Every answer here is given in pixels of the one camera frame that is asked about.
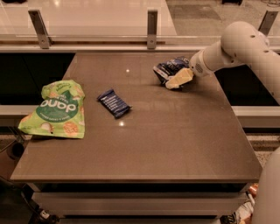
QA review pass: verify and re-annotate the wire basket with snacks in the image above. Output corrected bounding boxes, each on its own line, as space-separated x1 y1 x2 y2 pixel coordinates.
220 183 258 224

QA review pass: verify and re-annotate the right metal railing bracket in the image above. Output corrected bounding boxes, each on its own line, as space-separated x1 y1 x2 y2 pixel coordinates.
258 10 278 36

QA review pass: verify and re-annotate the glass railing panel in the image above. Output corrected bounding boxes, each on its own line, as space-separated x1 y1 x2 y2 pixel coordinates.
0 0 279 37

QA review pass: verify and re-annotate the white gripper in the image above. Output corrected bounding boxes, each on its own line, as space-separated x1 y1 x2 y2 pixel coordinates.
165 50 213 89

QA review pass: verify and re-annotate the green rice chip bag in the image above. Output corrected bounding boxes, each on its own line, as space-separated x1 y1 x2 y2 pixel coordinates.
18 80 85 139

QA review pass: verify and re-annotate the metal railing bracket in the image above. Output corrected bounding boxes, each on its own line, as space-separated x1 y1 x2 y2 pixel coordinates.
258 10 278 36
28 10 52 49
147 10 158 49

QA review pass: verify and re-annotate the blue chip bag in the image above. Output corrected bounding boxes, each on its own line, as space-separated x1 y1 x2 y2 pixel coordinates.
153 56 189 85

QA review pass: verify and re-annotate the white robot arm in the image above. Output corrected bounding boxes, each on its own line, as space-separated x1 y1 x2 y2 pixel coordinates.
167 21 280 224

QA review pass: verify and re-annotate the small dark blue snack bar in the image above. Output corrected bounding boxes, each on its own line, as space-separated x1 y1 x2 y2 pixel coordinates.
97 89 131 119

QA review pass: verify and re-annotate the left metal railing bracket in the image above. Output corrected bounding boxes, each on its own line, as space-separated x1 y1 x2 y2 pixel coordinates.
28 10 52 49

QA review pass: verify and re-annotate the middle metal railing bracket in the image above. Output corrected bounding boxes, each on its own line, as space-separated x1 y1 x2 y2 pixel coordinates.
147 10 158 49

